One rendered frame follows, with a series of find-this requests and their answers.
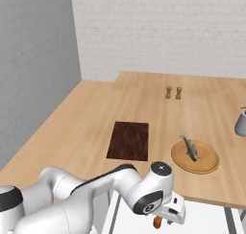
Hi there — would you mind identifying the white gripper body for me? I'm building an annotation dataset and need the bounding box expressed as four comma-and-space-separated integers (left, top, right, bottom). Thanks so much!
159, 195, 187, 226

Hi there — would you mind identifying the white open drawer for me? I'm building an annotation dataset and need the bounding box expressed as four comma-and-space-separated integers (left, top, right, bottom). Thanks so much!
101, 189, 246, 234

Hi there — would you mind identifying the round wooden plate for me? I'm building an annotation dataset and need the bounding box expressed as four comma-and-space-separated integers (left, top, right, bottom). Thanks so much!
170, 139, 221, 176

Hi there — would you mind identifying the dark brown cutting board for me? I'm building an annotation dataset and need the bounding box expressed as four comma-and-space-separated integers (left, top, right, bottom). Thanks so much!
106, 121, 150, 162

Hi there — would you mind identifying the grey-brown fish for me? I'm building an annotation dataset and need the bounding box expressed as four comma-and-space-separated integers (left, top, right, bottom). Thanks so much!
179, 132, 200, 163

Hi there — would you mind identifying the grey kettle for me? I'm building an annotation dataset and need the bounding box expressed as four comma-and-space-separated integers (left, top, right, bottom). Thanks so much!
234, 105, 246, 137

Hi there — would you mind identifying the wooden shaker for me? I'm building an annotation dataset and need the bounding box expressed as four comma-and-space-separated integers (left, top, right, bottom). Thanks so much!
164, 85, 173, 100
175, 85, 184, 101

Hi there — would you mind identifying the knife with orange-brown handle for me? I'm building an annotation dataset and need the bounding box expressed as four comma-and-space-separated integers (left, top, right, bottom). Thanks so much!
153, 216, 162, 230

